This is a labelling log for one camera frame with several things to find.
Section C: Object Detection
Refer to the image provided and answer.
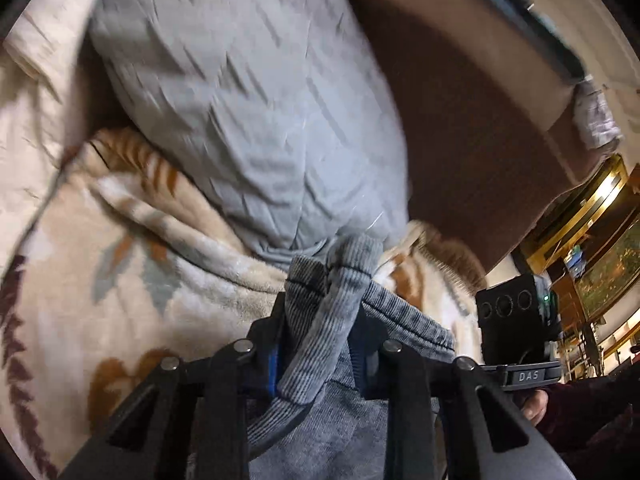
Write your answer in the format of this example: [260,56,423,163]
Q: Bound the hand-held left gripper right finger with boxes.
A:
[350,310,576,480]

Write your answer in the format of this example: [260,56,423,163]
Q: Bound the grey quilted pillow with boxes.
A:
[87,0,413,266]

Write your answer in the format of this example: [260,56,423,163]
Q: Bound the grey pants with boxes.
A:
[245,235,456,480]

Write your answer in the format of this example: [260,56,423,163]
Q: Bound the gold framed glass cabinet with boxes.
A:
[520,154,640,378]

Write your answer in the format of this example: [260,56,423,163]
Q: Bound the person's right hand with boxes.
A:
[520,389,550,427]

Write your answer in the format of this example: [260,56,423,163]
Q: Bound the cream duvet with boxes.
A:
[0,0,131,271]

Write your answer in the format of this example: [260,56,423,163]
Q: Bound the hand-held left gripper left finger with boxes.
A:
[57,292,301,480]

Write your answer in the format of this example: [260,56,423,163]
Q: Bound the leaf print blanket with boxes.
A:
[0,127,488,480]

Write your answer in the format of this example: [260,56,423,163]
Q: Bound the blue jeans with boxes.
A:
[572,76,624,152]

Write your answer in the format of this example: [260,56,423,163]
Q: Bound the brown headboard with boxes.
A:
[330,0,603,273]

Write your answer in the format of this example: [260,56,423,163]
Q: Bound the person's right forearm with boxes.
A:
[536,367,640,463]

